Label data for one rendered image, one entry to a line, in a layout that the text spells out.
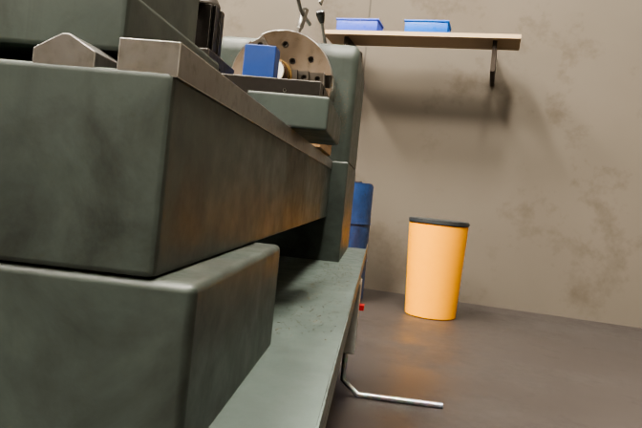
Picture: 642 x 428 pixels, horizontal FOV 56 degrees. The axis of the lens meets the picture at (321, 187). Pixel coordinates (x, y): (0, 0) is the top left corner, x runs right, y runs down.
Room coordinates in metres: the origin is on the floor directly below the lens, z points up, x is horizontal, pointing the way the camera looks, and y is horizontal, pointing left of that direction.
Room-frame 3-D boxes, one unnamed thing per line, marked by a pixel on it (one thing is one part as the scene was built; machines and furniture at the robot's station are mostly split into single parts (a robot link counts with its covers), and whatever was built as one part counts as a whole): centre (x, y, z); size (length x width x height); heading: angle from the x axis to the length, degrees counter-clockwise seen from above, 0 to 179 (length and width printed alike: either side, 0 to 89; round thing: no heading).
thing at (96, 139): (1.53, 0.18, 0.77); 2.10 x 0.34 x 0.18; 174
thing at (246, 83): (1.27, 0.22, 0.95); 0.43 x 0.18 x 0.04; 84
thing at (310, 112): (1.22, 0.25, 0.90); 0.53 x 0.30 x 0.06; 84
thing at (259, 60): (1.54, 0.18, 1.00); 0.08 x 0.06 x 0.23; 84
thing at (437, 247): (4.13, -0.82, 0.33); 0.41 x 0.41 x 0.65
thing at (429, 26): (4.51, -0.68, 2.03); 0.33 x 0.23 x 0.11; 74
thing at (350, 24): (4.65, -0.18, 2.03); 0.33 x 0.23 x 0.11; 74
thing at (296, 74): (1.79, 0.07, 1.09); 0.12 x 0.11 x 0.05; 84
